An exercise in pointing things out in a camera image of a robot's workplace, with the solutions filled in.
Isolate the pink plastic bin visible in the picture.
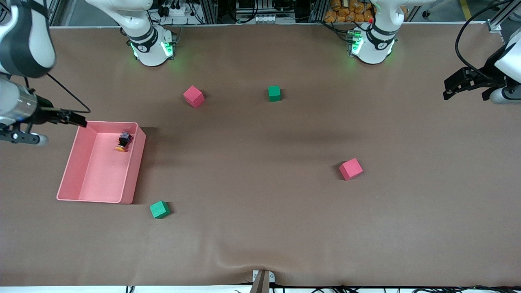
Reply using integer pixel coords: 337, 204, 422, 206
56, 121, 147, 204

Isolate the pink foam cube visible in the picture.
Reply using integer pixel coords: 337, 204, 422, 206
339, 158, 364, 181
183, 85, 205, 109

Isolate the pile of orange items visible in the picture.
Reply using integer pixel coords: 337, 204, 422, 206
324, 0, 375, 24

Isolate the white power strip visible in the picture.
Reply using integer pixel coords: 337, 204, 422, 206
163, 3, 188, 17

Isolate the large table cover mat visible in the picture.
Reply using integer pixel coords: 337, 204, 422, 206
0, 22, 521, 287

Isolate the black electronics box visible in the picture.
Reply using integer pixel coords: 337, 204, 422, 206
236, 0, 296, 15

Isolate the brown flat bar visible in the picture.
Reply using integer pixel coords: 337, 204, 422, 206
249, 270, 271, 293

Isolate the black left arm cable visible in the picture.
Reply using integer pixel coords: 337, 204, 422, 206
455, 0, 515, 82

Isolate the aluminium frame profile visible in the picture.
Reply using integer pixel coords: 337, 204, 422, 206
486, 0, 521, 33
47, 0, 62, 27
199, 0, 220, 25
309, 0, 328, 23

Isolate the grey metal table bracket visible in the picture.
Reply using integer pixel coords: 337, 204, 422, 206
252, 270, 276, 283

